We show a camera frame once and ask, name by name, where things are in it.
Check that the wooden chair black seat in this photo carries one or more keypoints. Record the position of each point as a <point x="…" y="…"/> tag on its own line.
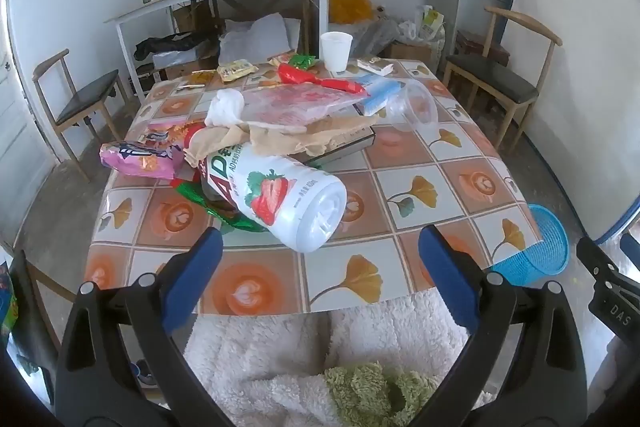
<point x="85" y="97"/>
<point x="492" y="77"/>

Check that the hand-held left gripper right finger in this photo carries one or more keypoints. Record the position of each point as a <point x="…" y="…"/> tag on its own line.
<point x="450" y="277"/>

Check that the light blue white packet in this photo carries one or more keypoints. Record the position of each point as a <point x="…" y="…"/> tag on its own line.
<point x="380" y="94"/>

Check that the red wrapper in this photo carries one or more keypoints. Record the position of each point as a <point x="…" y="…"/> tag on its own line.
<point x="300" y="77"/>

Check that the small brown packet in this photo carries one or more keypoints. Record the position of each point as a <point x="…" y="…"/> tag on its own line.
<point x="376" y="67"/>

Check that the black bag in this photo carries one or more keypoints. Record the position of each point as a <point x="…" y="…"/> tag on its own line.
<point x="170" y="44"/>

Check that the dark wooden stool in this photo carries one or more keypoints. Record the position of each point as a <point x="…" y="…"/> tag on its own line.
<point x="480" y="47"/>

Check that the pink snack bag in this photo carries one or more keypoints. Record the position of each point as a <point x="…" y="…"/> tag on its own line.
<point x="135" y="159"/>

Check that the tan stocking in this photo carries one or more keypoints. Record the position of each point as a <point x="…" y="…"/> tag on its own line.
<point x="280" y="139"/>

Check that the blue plastic basket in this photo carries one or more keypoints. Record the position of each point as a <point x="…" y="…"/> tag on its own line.
<point x="540" y="252"/>

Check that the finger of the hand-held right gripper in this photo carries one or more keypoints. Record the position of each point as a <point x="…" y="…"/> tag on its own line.
<point x="612" y="292"/>
<point x="632" y="249"/>

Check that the green fuzzy cloth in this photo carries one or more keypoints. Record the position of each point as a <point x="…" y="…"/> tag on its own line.
<point x="370" y="387"/>

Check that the yellow plastic bag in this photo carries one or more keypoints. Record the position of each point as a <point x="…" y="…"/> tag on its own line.
<point x="350" y="4"/>

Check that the white sack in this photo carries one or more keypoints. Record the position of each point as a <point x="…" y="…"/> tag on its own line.
<point x="260" y="39"/>

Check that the white green plastic bag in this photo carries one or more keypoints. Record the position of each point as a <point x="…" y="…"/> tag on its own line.
<point x="425" y="27"/>

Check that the orange snack bag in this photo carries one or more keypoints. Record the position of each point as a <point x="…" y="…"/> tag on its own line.
<point x="172" y="132"/>

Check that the white paper cup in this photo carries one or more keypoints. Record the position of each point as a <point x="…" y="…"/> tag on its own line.
<point x="336" y="52"/>

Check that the tile patterned tablecloth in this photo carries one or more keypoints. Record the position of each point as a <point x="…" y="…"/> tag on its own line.
<point x="415" y="157"/>

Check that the clear plastic cup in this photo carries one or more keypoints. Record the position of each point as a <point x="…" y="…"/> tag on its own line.
<point x="412" y="107"/>

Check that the cardboard box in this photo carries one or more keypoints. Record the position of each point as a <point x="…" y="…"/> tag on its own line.
<point x="410" y="52"/>

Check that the white strawberry label bottle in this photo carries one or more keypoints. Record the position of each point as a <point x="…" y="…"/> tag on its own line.
<point x="300" y="202"/>

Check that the small green packet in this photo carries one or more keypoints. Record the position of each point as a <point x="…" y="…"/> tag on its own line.
<point x="302" y="62"/>

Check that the yellow snack packet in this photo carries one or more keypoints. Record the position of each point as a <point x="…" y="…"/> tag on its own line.
<point x="236" y="70"/>

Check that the black flat box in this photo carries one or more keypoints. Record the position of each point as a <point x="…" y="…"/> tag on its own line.
<point x="350" y="147"/>

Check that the green snack bag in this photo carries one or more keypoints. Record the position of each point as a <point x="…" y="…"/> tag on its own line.
<point x="235" y="219"/>

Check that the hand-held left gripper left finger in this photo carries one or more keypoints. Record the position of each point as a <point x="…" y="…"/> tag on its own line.
<point x="192" y="277"/>

